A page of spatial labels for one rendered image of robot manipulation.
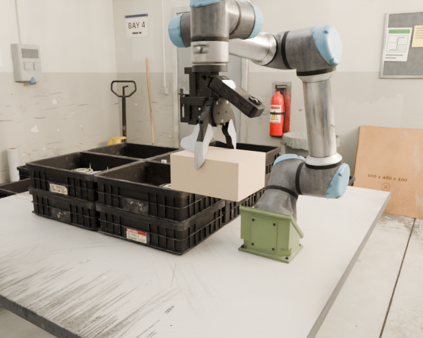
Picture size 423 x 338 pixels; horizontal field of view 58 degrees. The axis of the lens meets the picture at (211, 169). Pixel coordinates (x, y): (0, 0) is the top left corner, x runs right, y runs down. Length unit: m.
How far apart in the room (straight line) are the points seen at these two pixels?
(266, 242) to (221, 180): 0.58
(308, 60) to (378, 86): 3.05
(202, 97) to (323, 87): 0.51
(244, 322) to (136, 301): 0.29
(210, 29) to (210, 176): 0.28
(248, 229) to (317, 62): 0.57
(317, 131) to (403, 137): 2.85
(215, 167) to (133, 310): 0.48
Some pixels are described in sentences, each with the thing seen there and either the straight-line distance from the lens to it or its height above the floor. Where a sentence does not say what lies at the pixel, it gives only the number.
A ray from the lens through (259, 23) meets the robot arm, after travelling 0.89.
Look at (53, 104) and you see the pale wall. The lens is 5.21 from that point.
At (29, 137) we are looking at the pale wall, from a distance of 5.04.
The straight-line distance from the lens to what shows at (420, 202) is 4.02.
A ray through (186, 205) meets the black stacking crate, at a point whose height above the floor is 0.87.
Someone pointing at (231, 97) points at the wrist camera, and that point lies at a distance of 0.75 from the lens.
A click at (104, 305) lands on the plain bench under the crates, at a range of 1.10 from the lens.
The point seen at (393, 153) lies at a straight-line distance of 4.04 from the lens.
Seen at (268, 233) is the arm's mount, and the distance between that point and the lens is 1.27.
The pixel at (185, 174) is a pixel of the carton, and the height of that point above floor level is 1.09.
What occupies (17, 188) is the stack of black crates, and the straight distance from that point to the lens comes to 2.87.
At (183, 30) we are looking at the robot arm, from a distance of 0.93.
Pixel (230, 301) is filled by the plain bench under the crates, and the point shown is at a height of 0.70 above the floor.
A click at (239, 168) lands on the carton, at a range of 0.71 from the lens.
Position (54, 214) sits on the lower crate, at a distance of 1.70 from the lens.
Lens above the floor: 1.28
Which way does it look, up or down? 14 degrees down
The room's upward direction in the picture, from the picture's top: straight up
